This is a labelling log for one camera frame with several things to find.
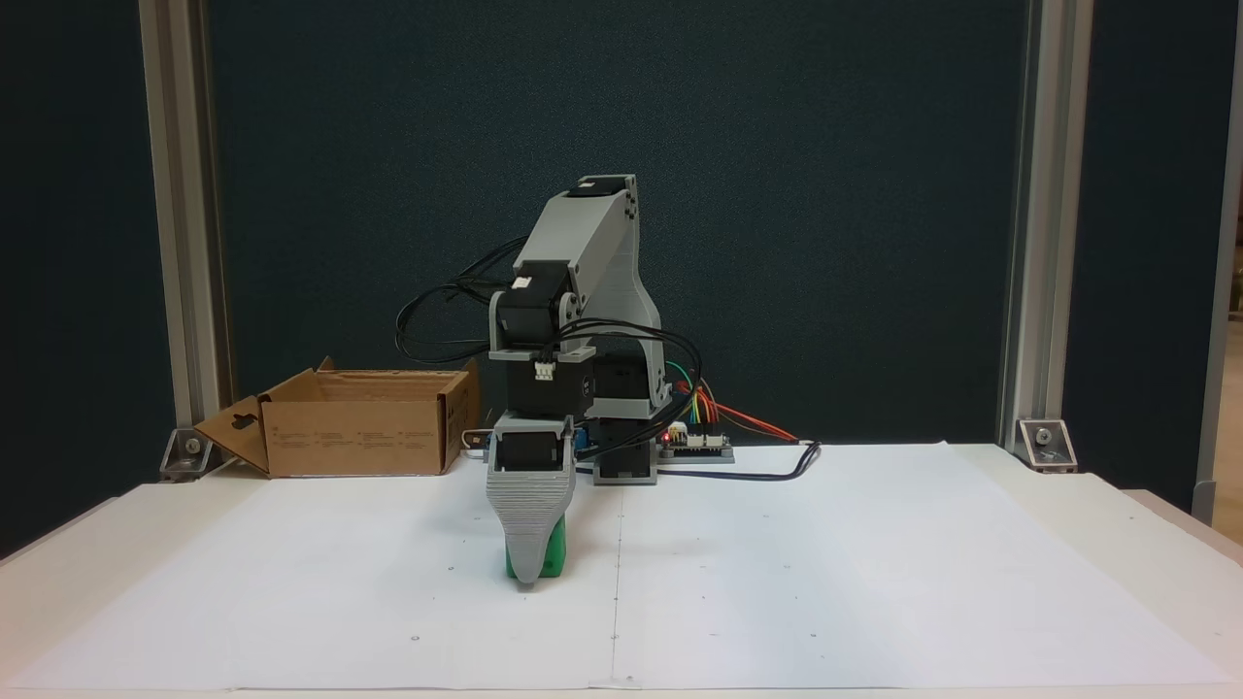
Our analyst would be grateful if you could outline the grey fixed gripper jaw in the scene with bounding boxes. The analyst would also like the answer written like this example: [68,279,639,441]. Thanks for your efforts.
[485,471,575,586]

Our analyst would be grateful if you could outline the green dice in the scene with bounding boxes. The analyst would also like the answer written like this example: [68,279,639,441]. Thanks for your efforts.
[504,513,568,582]

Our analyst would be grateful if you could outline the brown cardboard box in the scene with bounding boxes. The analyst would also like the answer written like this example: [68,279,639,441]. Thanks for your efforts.
[193,356,483,479]

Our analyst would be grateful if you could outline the grey vertical beam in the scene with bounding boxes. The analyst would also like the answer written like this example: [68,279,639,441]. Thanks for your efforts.
[1192,0,1243,526]

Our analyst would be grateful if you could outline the circuit board with jumper wires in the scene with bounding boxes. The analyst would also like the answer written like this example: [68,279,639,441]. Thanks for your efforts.
[659,430,735,464]

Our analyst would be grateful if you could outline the coloured jumper wires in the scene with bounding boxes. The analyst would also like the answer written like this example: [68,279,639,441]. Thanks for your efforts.
[664,361,722,430]

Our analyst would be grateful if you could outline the black servo cable loop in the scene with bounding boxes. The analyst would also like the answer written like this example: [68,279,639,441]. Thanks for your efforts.
[552,324,704,453]
[394,237,531,367]

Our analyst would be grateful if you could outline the red and orange wire pair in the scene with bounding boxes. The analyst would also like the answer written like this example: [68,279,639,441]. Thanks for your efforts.
[680,383,803,444]

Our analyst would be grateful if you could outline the long black cable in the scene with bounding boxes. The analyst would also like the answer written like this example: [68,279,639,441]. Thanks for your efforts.
[573,439,824,484]

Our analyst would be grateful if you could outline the metal corner bracket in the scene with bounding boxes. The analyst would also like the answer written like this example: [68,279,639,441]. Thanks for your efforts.
[1016,418,1078,475]
[159,426,235,483]

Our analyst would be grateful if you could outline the aluminium frame post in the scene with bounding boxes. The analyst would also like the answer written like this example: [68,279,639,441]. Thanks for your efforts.
[138,0,235,457]
[998,0,1095,448]

